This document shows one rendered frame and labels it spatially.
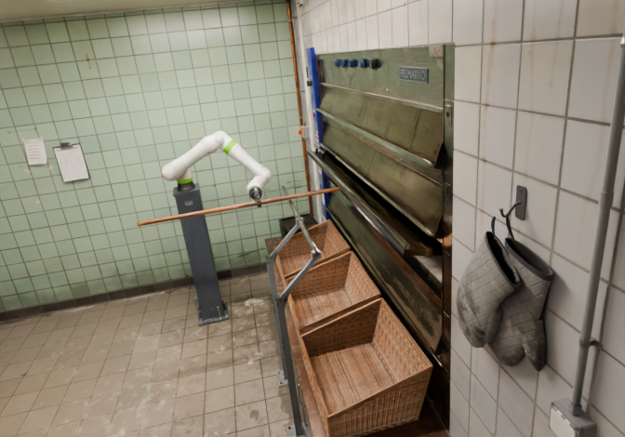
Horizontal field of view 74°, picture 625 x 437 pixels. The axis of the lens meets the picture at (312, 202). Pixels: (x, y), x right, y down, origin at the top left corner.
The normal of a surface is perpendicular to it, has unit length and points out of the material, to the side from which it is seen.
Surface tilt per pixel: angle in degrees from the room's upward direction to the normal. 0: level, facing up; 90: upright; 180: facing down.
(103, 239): 90
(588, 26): 90
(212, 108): 90
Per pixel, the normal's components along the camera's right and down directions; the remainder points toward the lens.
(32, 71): 0.21, 0.32
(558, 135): -0.97, 0.16
